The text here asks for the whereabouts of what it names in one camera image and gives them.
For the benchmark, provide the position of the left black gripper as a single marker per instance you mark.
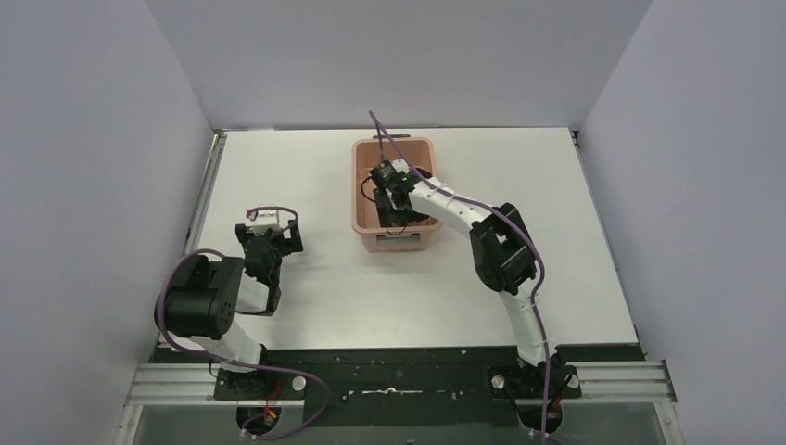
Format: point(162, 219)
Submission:
point(285, 243)

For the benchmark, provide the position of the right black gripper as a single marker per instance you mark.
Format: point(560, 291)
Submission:
point(388, 200)

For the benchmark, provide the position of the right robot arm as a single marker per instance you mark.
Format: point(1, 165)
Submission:
point(504, 257)

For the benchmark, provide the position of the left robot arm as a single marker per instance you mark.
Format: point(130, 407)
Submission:
point(204, 296)

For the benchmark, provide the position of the pink plastic bin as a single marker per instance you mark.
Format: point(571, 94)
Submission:
point(367, 154)

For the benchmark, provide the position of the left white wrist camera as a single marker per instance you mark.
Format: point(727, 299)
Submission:
point(261, 221)

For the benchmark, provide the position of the left side aluminium rail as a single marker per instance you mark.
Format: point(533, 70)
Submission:
point(205, 191)

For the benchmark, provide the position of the aluminium rail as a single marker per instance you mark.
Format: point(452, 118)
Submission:
point(194, 384)
point(205, 191)

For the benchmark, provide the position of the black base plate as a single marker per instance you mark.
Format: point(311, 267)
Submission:
point(322, 408)

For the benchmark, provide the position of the aluminium front rail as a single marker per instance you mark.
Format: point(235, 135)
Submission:
point(194, 384)

